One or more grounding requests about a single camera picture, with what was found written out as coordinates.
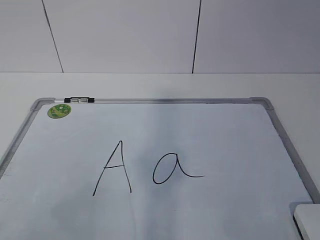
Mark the round green magnet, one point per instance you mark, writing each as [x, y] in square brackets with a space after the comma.
[59, 111]

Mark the white rectangular board eraser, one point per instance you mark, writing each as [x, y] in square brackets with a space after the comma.
[307, 217]

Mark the white board with aluminium frame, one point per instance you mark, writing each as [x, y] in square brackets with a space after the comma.
[153, 169]

